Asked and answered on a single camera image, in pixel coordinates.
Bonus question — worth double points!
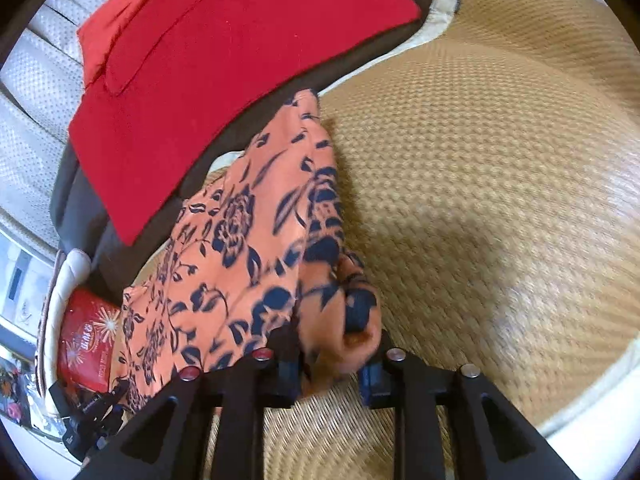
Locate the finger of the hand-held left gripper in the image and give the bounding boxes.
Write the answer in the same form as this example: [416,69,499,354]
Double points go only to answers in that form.
[80,379,132,418]

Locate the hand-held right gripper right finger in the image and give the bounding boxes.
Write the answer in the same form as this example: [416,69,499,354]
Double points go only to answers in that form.
[345,285,576,480]

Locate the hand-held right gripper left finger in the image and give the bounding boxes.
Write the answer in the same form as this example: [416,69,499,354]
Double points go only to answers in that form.
[80,327,307,480]

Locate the orange floral blouse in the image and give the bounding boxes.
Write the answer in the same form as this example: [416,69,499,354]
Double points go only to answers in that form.
[117,89,383,413]

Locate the red gift bag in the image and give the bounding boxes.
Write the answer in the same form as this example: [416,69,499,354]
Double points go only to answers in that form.
[56,289,123,393]

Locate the folded floral blanket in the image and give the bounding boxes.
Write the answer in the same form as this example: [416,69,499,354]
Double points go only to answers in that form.
[35,249,91,391]

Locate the floral standing air conditioner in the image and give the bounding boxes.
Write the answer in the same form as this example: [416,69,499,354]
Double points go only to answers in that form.
[0,230,58,326]

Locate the brown leather sofa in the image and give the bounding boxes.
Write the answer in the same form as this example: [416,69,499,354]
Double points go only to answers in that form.
[50,0,451,311]

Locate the woven rattan sofa mat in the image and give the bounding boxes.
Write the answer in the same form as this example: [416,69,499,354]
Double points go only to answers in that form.
[125,0,640,480]

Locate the beige dotted curtain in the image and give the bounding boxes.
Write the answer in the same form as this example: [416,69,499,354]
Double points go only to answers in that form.
[0,0,96,251]

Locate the red cloth cover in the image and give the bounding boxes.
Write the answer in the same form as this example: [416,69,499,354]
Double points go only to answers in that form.
[67,0,422,247]

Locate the red pillow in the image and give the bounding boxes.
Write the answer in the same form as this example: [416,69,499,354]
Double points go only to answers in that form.
[76,0,176,88]

